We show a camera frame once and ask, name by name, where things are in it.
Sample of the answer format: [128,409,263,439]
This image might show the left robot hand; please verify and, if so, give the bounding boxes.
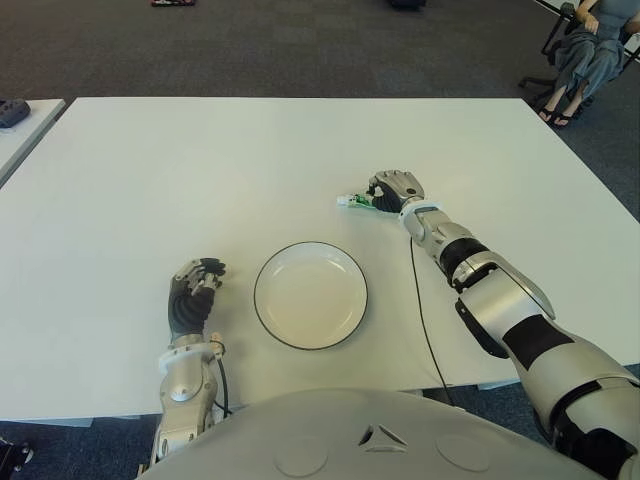
[167,257,227,347]

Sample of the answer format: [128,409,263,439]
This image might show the black wheeled base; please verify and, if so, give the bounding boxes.
[0,437,35,472]

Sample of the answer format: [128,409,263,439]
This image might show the white side table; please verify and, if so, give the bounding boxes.
[0,98,67,187]

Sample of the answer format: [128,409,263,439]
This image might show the white plate with black rim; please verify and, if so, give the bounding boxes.
[253,241,370,350]

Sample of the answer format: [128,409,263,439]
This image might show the seated person on chair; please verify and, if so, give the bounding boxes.
[518,2,634,107]

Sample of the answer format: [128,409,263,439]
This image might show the black game controller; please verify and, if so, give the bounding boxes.
[0,98,31,130]

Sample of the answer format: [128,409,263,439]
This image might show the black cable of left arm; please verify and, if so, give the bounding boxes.
[212,353,234,417]

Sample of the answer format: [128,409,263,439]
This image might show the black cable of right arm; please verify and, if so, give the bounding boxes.
[409,237,454,407]

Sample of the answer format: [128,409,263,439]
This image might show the green toothpaste tube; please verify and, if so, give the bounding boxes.
[335,191,401,220]

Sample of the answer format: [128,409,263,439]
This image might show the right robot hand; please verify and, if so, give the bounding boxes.
[366,169,427,214]

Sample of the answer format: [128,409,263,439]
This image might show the seated person in grey dress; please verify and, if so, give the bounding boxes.
[538,0,632,129]

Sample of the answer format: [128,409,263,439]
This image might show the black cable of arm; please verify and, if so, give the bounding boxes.
[409,237,454,407]
[212,353,234,417]

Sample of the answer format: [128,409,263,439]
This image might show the grey robot torso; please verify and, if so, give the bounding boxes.
[134,388,621,480]

